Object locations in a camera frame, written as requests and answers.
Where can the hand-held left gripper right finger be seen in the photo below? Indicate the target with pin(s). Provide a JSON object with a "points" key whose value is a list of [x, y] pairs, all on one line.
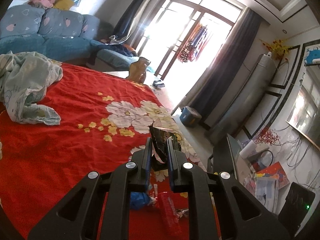
{"points": [[171, 165]]}

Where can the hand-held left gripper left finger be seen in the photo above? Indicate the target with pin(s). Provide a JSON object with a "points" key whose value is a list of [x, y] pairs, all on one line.
{"points": [[148, 160]]}

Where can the black foil snack wrapper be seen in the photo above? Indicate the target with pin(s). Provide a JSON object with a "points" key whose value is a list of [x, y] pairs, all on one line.
{"points": [[158, 140]]}

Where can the blue wrapper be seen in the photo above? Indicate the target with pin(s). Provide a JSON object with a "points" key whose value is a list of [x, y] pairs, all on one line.
{"points": [[140, 201]]}

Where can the red snack packet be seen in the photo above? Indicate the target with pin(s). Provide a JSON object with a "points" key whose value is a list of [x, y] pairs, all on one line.
{"points": [[168, 212]]}

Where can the blue storage stool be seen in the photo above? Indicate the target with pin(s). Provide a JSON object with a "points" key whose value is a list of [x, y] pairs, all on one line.
{"points": [[190, 117]]}

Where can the television cabinet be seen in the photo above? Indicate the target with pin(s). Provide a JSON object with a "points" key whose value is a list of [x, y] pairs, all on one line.
{"points": [[232, 160]]}

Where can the small dark pouch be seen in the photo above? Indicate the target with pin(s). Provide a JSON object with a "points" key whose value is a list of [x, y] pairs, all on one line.
{"points": [[158, 84]]}

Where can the white vase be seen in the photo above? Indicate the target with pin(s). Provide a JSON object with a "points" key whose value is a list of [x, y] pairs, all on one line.
{"points": [[247, 150]]}

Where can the red floral blanket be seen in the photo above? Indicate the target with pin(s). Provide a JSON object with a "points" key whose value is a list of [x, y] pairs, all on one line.
{"points": [[62, 150]]}

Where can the brown paper bag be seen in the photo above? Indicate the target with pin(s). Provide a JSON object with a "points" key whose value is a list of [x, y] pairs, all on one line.
{"points": [[138, 70]]}

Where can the clear plastic document sleeve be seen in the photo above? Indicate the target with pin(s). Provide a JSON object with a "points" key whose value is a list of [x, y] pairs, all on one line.
{"points": [[267, 192]]}

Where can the red berry branches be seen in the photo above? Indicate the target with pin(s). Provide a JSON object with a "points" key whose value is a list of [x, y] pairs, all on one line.
{"points": [[267, 136]]}

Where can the grey standing air conditioner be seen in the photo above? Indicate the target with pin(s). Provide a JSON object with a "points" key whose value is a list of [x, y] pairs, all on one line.
{"points": [[245, 95]]}

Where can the red booklet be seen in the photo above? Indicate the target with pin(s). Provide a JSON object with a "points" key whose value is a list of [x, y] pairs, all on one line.
{"points": [[275, 173]]}

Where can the dark grey curtain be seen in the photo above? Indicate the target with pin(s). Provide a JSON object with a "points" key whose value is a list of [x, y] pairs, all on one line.
{"points": [[225, 70]]}

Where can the dark clothes on sofa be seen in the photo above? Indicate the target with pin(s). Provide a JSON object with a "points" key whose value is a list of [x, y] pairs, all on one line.
{"points": [[120, 46]]}

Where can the hanging laundry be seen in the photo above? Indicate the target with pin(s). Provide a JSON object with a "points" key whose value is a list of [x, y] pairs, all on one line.
{"points": [[193, 46]]}

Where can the black set-top box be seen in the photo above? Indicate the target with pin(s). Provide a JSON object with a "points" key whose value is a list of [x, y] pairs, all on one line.
{"points": [[296, 205]]}

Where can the glass balcony door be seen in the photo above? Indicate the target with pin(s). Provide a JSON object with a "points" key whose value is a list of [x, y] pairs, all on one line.
{"points": [[180, 30]]}

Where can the pale printed cloth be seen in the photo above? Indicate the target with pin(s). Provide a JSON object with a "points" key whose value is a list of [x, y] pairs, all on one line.
{"points": [[22, 87]]}

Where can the dark blue curtain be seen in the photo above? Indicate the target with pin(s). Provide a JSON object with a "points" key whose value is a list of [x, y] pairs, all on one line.
{"points": [[132, 12]]}

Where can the yellow artificial flowers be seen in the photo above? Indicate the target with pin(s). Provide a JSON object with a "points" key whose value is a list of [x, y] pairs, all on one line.
{"points": [[276, 48]]}

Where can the blue heart-print sofa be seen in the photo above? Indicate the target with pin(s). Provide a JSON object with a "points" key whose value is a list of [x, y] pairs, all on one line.
{"points": [[50, 37]]}

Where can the yellow pillow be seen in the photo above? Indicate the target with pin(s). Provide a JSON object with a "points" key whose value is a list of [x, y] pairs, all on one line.
{"points": [[63, 2]]}

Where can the pile of red pink clothes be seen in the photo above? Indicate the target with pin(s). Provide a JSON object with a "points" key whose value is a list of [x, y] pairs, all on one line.
{"points": [[40, 0]]}

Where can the wall television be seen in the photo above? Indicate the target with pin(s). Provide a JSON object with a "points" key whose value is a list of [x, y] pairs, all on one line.
{"points": [[303, 115]]}

